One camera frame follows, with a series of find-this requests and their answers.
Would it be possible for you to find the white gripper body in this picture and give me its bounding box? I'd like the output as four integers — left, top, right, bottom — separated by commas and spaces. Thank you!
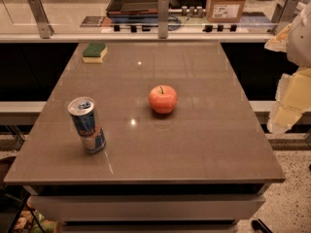
287, 3, 311, 67

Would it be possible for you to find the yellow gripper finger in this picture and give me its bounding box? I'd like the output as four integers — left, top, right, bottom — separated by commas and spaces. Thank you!
264, 23, 292, 52
267, 67, 311, 134

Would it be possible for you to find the red bull can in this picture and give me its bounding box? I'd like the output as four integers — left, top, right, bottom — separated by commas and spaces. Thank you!
67, 97, 106, 153

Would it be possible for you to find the green yellow sponge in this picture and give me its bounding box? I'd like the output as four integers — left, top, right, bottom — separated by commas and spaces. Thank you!
83, 43, 108, 63

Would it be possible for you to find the cardboard box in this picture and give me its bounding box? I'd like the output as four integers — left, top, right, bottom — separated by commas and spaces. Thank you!
206, 0, 246, 22

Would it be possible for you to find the red apple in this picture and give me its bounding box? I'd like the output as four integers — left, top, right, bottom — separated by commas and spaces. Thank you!
149, 85, 178, 115

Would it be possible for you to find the black orange tray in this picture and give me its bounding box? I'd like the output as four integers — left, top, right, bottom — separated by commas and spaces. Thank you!
106, 0, 158, 16

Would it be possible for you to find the right metal bracket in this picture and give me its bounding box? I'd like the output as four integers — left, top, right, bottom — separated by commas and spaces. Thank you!
271, 0, 299, 35

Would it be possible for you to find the metal bracket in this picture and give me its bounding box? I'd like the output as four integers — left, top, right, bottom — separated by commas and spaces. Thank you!
271, 0, 299, 35
157, 0, 169, 39
27, 0, 53, 39

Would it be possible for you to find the middle metal bracket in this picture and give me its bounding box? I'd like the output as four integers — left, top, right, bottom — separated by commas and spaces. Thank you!
157, 0, 169, 39

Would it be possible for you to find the left metal bracket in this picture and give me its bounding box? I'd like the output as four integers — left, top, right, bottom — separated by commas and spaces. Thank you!
27, 0, 53, 39

